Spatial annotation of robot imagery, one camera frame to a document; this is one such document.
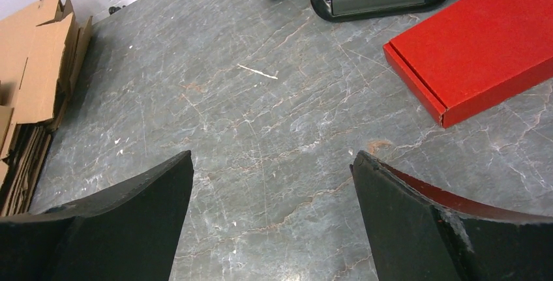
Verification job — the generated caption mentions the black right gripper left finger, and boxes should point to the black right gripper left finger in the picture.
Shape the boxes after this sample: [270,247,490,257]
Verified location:
[1,151,194,280]

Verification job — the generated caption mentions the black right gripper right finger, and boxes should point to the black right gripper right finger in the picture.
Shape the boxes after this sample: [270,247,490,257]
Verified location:
[350,151,552,280]

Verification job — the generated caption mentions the red flat box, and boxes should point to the red flat box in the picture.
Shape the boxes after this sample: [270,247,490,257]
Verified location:
[383,0,552,128]

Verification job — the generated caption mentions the stack of flat cardboard boxes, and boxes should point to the stack of flat cardboard boxes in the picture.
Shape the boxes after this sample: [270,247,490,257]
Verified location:
[1,0,92,216]

